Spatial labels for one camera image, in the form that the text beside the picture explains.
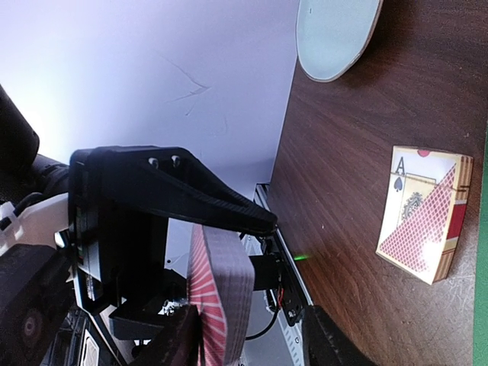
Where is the red-backed playing card deck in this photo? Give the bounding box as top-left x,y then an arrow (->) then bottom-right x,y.
187,224 -> 255,365

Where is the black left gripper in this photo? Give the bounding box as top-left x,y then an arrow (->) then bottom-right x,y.
68,146 -> 278,339

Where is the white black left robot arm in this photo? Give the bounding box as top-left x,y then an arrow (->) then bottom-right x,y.
1,94 -> 305,365

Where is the metal front rail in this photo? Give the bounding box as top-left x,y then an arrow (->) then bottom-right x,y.
243,182 -> 317,366

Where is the light blue flower plate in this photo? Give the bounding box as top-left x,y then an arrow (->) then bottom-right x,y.
295,0 -> 383,82

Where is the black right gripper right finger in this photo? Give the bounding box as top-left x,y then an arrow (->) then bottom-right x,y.
303,305 -> 375,366

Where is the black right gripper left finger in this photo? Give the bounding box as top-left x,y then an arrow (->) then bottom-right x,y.
131,305 -> 198,366

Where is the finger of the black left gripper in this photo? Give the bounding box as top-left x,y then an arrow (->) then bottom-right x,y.
249,255 -> 305,326

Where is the round green poker mat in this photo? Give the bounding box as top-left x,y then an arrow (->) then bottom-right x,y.
473,138 -> 488,366

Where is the gold playing card box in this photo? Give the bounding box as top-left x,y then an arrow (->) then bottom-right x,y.
376,146 -> 474,284

